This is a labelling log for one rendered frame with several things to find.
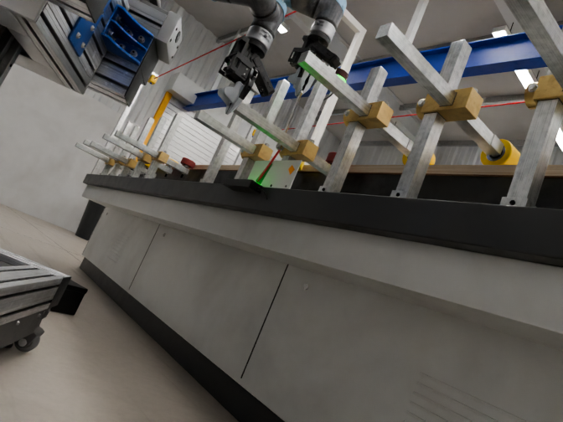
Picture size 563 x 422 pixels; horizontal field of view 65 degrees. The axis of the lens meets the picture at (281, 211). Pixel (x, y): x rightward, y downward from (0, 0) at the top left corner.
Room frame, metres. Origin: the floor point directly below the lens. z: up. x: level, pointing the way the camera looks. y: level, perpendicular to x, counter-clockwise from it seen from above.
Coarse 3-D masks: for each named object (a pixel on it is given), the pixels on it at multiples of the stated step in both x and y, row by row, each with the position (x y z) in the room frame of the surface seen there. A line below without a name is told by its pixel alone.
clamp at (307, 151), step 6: (300, 144) 1.29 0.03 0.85; (306, 144) 1.26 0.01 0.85; (312, 144) 1.28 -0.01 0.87; (282, 150) 1.36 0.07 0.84; (288, 150) 1.33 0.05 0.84; (300, 150) 1.28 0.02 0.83; (306, 150) 1.27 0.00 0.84; (312, 150) 1.28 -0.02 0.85; (282, 156) 1.36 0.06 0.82; (294, 156) 1.31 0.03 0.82; (300, 156) 1.29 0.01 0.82; (306, 156) 1.27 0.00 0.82; (312, 156) 1.29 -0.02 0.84
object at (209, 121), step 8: (200, 112) 1.37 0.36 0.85; (200, 120) 1.38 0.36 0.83; (208, 120) 1.39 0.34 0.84; (216, 120) 1.40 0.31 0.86; (216, 128) 1.41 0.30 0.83; (224, 128) 1.42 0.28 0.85; (224, 136) 1.45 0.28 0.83; (232, 136) 1.45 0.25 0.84; (240, 136) 1.46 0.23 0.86; (240, 144) 1.47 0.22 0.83; (248, 144) 1.48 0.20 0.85; (248, 152) 1.51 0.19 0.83
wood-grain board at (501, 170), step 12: (204, 168) 2.34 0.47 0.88; (228, 168) 2.11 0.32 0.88; (312, 168) 1.57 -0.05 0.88; (360, 168) 1.37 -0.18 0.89; (372, 168) 1.33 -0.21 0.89; (384, 168) 1.28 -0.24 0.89; (396, 168) 1.24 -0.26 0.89; (432, 168) 1.14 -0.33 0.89; (444, 168) 1.11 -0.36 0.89; (456, 168) 1.08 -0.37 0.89; (468, 168) 1.05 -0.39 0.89; (480, 168) 1.03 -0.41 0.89; (492, 168) 1.00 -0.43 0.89; (504, 168) 0.98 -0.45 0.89; (552, 168) 0.89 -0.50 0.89
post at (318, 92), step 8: (312, 88) 1.36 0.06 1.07; (320, 88) 1.33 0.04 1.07; (312, 96) 1.34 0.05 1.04; (320, 96) 1.34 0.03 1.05; (312, 104) 1.33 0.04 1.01; (320, 104) 1.35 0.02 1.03; (304, 112) 1.35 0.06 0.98; (312, 112) 1.34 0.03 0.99; (304, 120) 1.33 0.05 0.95; (312, 120) 1.34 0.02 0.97; (296, 128) 1.35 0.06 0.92; (304, 128) 1.33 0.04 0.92; (296, 136) 1.34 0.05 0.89; (304, 136) 1.34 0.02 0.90
